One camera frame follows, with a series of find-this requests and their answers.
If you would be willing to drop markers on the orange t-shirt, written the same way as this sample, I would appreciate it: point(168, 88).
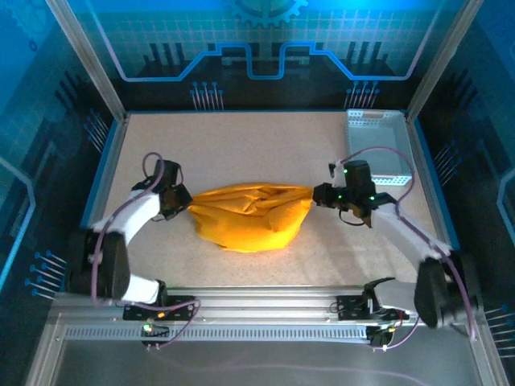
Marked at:
point(249, 225)

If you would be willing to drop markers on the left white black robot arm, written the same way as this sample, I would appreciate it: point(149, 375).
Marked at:
point(137, 213)

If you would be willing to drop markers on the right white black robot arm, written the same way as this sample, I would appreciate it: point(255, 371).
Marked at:
point(402, 233)

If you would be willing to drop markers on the white perforated plastic basket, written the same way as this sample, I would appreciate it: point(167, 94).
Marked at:
point(378, 136)

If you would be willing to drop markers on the black controller box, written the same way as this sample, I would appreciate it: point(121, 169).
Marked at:
point(378, 338)
point(159, 331)

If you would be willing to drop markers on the grey metal panel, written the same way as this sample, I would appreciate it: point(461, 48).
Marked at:
point(241, 354)

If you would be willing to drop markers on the aluminium side rail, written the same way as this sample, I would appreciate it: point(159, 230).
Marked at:
point(111, 161)
point(423, 161)

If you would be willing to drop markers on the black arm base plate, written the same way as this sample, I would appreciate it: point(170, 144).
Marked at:
point(348, 307)
point(183, 307)

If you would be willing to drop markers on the aluminium frame beam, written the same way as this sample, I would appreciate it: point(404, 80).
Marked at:
point(265, 301)

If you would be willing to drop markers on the aluminium frame post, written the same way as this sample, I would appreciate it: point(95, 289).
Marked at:
point(86, 60)
point(443, 60)

